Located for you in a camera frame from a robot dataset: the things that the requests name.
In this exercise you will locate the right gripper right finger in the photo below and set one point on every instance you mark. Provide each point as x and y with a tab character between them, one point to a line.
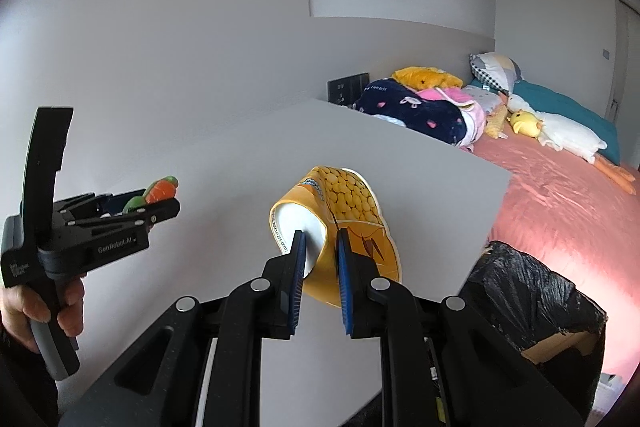
442	364

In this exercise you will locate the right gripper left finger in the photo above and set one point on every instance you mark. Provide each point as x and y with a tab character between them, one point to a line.
199	363

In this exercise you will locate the green frog carrot toy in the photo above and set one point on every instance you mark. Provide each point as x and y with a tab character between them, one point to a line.
158	191

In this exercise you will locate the black lined cardboard trash bin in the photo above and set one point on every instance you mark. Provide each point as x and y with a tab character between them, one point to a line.
543	316

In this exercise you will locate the person's left hand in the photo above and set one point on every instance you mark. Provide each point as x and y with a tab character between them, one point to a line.
21	305

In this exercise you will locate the pink bed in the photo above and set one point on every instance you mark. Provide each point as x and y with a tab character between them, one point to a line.
569	215

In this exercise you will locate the navy patterned blanket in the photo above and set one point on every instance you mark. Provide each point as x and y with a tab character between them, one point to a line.
389	99

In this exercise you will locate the yellow corn plush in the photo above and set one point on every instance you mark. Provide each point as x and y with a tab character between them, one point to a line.
495	122

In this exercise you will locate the pink folded clothes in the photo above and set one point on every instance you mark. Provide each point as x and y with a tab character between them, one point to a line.
475	105

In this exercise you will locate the yellow duck plush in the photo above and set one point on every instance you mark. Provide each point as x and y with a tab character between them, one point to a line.
525	123

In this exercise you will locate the white goose plush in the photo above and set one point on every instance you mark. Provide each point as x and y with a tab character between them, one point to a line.
561	133

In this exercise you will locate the yellow plush blanket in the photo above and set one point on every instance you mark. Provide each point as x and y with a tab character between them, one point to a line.
422	78

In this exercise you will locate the teal pillow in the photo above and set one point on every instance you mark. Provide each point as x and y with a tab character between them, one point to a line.
545	100

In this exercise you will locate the checkered grey pillow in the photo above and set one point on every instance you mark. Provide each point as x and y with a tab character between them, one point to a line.
496	71

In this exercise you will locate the white closet door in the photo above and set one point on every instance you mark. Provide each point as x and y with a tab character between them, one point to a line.
623	107

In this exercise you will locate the black wall socket panel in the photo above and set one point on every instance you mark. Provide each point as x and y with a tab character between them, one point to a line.
346	91

